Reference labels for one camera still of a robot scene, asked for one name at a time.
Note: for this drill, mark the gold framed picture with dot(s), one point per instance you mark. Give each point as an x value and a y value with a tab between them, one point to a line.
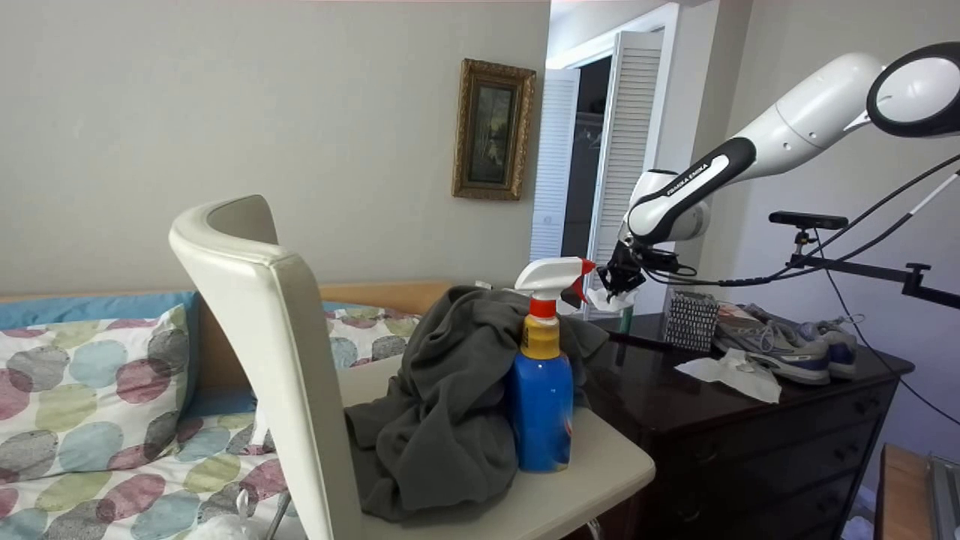
492	130

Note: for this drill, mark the polka dot pillow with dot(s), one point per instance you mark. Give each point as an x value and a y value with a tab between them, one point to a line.
80	392

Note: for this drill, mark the black bar camera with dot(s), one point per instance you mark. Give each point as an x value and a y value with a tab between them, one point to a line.
807	220

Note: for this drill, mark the dark wooden dresser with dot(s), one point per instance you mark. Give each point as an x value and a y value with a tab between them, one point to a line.
740	461

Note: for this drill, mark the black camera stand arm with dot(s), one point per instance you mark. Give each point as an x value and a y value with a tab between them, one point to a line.
858	267

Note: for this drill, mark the white tissue sheet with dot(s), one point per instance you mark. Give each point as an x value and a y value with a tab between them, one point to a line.
598	297
740	376

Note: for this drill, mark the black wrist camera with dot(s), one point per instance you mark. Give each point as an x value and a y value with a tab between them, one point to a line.
665	264

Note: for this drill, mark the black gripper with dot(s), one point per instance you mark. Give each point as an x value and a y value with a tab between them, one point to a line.
630	264

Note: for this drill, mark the grey metal rail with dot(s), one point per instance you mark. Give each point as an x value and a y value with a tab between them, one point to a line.
946	500

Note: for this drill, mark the blue pillow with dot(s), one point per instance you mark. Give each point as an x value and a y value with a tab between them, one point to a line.
71	309

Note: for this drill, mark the grey sneaker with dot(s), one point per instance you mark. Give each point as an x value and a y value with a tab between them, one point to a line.
780	354

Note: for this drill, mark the white folding table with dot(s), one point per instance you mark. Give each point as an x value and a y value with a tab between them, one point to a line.
271	341

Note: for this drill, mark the grey cloth on dresser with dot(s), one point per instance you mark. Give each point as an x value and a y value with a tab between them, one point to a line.
830	341

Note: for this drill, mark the white door frame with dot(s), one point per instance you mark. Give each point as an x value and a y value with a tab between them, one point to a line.
557	152

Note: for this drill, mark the light wooden board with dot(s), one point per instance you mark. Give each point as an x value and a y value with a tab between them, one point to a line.
905	495

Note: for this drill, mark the blue spray bottle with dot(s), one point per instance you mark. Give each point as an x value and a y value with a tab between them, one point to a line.
542	401

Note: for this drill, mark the small green bottle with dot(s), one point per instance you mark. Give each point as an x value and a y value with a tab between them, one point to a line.
628	319

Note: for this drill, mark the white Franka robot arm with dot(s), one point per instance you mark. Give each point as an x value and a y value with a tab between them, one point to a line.
800	122

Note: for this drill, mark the polka dot tissue box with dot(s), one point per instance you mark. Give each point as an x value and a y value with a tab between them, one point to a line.
690	319

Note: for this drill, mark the floral patterned bed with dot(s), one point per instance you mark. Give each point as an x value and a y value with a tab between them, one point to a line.
200	481

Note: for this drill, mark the crumpled white tissue sheet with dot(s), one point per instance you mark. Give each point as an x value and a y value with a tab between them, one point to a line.
740	376

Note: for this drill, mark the grey garment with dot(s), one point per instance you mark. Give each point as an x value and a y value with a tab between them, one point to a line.
438	401

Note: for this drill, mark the white louvred door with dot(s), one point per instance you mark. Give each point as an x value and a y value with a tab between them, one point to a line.
625	152

